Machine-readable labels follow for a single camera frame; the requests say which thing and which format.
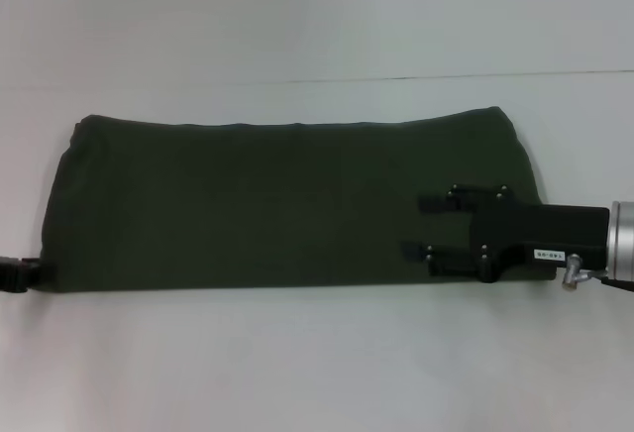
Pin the dark green FREE t-shirt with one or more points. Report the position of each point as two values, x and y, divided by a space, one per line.
247 204

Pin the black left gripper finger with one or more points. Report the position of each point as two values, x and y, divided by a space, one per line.
25 273

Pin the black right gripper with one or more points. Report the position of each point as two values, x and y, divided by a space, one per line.
545 234

